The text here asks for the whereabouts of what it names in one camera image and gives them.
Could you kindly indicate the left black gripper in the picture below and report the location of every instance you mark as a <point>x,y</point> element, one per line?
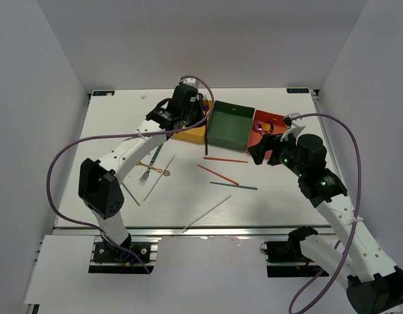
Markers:
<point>198,104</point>

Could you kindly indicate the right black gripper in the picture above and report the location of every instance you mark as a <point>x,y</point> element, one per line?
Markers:
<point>257,152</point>

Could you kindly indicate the purple iridescent fork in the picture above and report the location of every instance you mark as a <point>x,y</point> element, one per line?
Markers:
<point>205,131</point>

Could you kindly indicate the iridescent pink spoon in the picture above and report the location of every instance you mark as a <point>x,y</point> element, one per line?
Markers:
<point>257,126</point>

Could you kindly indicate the white chopstick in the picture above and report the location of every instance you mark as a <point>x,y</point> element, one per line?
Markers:
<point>158,179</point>
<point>205,213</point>

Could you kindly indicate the gold fork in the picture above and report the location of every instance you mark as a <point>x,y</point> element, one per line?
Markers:
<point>155,169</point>

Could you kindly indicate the fork with green marbled handle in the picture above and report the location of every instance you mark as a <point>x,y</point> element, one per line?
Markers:
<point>151,163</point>

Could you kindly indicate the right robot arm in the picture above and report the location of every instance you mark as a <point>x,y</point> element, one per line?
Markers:
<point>373,282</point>

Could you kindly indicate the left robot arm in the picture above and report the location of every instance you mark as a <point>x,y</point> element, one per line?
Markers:
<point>100,180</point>

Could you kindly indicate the yellow paper box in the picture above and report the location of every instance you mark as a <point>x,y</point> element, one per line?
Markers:
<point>195,135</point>

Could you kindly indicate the red paper box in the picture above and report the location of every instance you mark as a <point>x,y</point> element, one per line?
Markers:
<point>266,117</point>

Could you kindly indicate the green paper box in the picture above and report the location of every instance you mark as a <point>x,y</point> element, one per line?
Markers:
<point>230,125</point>

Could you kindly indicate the orange chopstick lower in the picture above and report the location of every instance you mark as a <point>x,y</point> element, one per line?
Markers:
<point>218,175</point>

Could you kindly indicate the orange chopstick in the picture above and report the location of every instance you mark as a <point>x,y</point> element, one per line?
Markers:
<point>225,159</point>
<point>218,175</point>

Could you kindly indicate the teal chopstick right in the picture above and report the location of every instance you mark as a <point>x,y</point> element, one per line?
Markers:
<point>235,186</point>

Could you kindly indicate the teal chopstick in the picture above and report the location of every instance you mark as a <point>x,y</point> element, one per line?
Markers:
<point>235,186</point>
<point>130,194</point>

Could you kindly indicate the orange chopstick upper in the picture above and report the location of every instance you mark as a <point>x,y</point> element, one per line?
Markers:
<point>225,159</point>

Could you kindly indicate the right blue table label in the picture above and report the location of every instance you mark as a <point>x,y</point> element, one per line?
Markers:
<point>297,90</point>

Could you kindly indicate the blue table label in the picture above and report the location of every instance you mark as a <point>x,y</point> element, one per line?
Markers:
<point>297,90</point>
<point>103,93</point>

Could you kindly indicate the left blue table label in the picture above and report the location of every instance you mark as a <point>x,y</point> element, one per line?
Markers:
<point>103,93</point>

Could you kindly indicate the teal chopstick left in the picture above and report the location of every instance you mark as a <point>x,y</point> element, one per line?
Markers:
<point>130,194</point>

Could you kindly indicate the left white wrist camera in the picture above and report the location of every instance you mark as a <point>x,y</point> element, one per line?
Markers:
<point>190,81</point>

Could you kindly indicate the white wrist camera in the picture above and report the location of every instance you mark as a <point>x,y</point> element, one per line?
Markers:
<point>295,127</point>
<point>190,81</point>

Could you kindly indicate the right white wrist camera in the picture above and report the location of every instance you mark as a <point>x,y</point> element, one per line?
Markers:
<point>295,127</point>

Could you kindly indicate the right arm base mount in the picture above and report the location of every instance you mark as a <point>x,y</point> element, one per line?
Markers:
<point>284,259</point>

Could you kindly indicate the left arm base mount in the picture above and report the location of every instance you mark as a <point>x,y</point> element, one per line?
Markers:
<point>109,260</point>

